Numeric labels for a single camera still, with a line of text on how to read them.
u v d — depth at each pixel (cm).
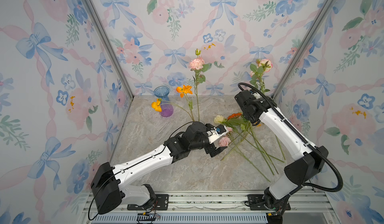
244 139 95
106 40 86
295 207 73
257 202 73
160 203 75
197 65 71
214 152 64
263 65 85
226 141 90
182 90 66
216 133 58
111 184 40
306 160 42
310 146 43
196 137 54
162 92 98
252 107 54
